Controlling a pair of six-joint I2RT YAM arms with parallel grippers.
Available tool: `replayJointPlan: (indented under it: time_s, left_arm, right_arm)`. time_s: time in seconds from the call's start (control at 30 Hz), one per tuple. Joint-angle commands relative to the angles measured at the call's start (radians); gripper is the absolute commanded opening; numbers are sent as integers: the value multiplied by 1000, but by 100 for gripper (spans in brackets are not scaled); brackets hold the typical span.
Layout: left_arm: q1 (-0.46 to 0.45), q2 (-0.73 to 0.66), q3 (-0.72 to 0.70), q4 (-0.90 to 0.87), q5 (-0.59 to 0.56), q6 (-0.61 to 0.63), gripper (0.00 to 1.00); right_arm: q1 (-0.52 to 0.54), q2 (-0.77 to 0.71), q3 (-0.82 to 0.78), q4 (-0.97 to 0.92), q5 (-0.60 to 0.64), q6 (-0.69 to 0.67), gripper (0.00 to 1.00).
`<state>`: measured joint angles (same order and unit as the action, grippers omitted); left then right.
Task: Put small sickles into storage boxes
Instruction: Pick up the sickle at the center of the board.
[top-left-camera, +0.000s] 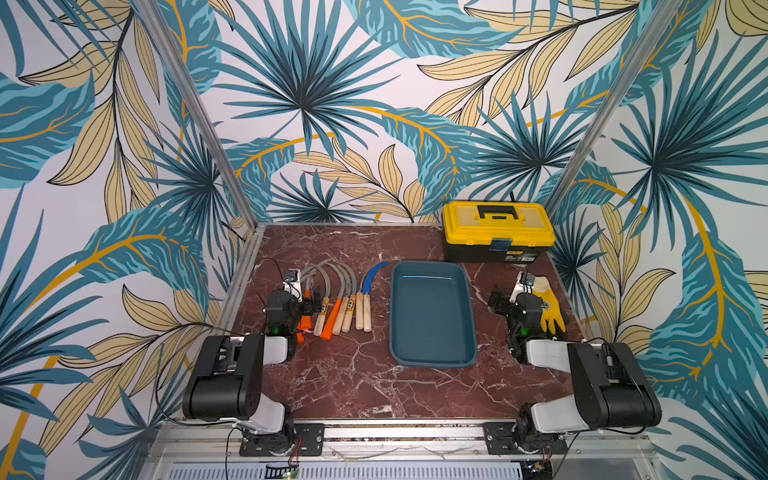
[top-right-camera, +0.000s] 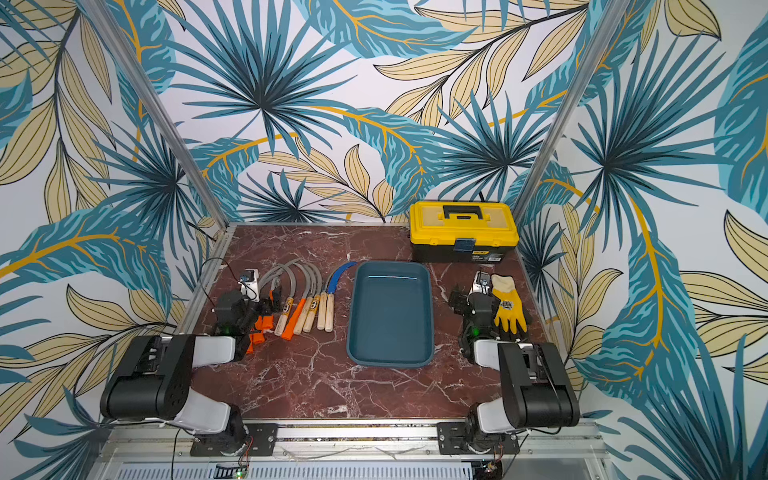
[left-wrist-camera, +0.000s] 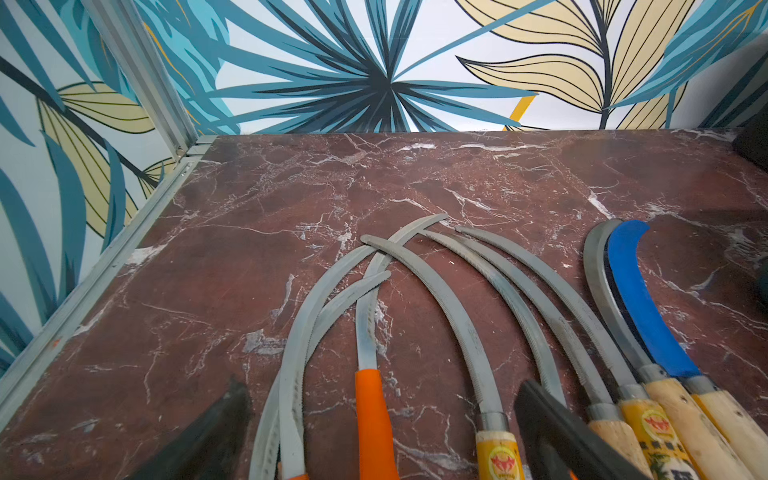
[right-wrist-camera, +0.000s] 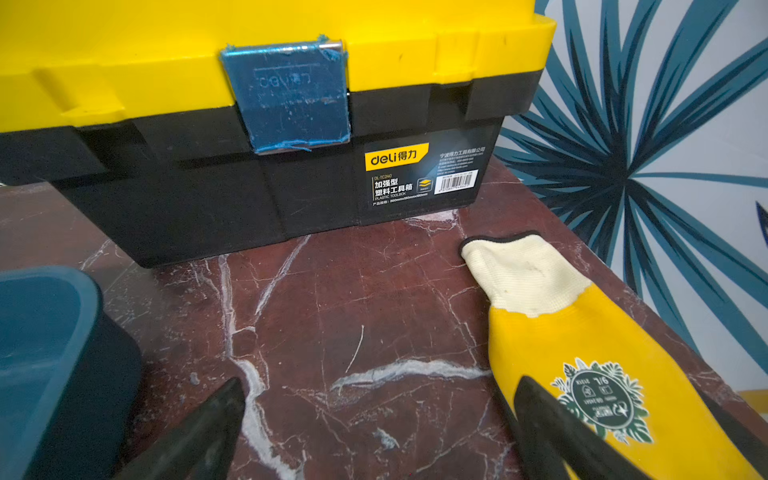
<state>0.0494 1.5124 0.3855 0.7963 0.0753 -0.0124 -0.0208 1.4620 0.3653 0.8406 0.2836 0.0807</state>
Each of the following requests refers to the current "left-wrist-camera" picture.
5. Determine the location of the wooden sickle labelled handle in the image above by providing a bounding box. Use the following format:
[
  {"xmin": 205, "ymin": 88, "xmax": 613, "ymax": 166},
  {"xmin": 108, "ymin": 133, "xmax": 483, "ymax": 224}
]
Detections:
[{"xmin": 456, "ymin": 227, "xmax": 699, "ymax": 479}]

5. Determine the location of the wooden handle sickle plain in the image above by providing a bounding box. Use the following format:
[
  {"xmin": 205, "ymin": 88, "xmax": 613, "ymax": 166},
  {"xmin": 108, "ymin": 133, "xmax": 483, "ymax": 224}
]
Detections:
[{"xmin": 456, "ymin": 226, "xmax": 653, "ymax": 479}]

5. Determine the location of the blue blade wooden sickle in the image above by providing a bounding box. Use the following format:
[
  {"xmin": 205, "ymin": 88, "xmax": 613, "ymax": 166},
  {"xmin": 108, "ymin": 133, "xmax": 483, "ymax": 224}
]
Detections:
[{"xmin": 607, "ymin": 220, "xmax": 767, "ymax": 479}]

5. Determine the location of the left aluminium corner post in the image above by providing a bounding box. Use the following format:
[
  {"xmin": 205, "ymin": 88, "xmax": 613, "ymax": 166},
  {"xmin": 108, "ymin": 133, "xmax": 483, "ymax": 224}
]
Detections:
[{"xmin": 83, "ymin": 0, "xmax": 198, "ymax": 156}]

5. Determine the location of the wooden sickle yellow label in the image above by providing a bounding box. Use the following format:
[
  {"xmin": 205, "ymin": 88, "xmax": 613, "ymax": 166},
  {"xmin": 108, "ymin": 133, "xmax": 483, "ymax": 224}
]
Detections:
[{"xmin": 362, "ymin": 234, "xmax": 525, "ymax": 480}]

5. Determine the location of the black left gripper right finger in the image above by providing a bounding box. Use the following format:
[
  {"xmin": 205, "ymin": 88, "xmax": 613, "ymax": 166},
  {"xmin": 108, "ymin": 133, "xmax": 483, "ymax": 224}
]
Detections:
[{"xmin": 514, "ymin": 380, "xmax": 645, "ymax": 480}]

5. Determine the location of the orange handle sickle far left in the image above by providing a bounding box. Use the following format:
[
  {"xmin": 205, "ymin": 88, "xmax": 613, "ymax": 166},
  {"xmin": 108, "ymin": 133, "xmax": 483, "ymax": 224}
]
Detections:
[{"xmin": 248, "ymin": 270, "xmax": 391, "ymax": 479}]

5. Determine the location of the wooden sickle grey blade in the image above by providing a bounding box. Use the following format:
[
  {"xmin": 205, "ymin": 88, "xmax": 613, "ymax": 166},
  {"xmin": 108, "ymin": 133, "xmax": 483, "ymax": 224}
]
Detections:
[{"xmin": 583, "ymin": 220, "xmax": 752, "ymax": 479}]

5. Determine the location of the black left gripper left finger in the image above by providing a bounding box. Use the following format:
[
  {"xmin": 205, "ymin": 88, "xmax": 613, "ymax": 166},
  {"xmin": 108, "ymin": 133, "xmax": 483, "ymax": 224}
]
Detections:
[{"xmin": 129, "ymin": 379, "xmax": 251, "ymax": 479}]

